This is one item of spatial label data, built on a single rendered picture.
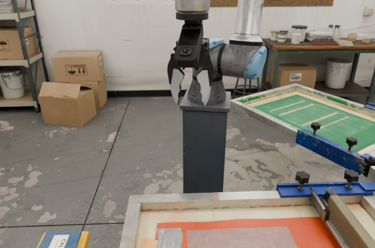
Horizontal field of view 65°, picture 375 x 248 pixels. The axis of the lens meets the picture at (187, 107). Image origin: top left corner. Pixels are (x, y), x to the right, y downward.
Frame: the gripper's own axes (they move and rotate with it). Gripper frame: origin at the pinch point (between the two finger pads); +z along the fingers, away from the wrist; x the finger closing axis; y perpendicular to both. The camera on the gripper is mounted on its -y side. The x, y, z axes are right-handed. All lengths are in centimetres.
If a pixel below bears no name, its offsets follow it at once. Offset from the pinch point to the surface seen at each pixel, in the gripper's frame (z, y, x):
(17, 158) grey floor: 137, 158, 198
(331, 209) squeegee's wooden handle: 33, 7, -39
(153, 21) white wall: 25, 350, 103
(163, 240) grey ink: 39.9, -4.9, 6.7
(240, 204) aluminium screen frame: 39.1, 12.2, -14.4
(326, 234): 41, 5, -39
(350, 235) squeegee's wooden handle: 33, -2, -41
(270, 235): 40.6, 2.1, -23.0
